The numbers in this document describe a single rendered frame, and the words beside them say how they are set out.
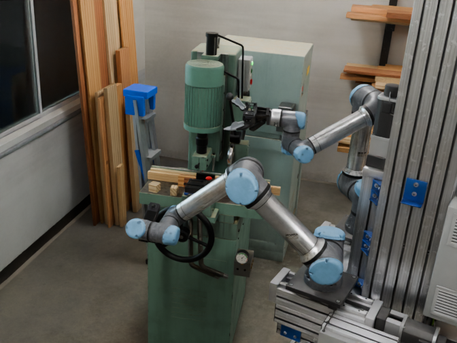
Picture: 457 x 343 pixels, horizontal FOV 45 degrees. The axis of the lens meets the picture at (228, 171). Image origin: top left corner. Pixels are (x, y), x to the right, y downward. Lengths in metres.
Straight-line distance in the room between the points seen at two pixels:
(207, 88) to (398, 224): 1.00
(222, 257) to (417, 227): 0.99
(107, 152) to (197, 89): 1.62
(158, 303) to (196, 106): 1.06
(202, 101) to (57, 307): 1.59
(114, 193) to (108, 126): 0.51
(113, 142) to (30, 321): 1.35
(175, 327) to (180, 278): 0.31
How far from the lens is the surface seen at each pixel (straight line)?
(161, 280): 2.89
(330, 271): 2.00
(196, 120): 2.55
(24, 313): 3.47
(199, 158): 2.65
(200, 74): 2.48
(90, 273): 3.73
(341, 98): 4.87
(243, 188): 1.88
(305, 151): 2.31
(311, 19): 4.77
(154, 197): 2.66
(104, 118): 3.93
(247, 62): 2.80
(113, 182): 4.09
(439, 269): 2.19
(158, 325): 3.06
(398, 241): 2.23
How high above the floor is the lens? 2.07
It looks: 24 degrees down
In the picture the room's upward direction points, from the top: 3 degrees clockwise
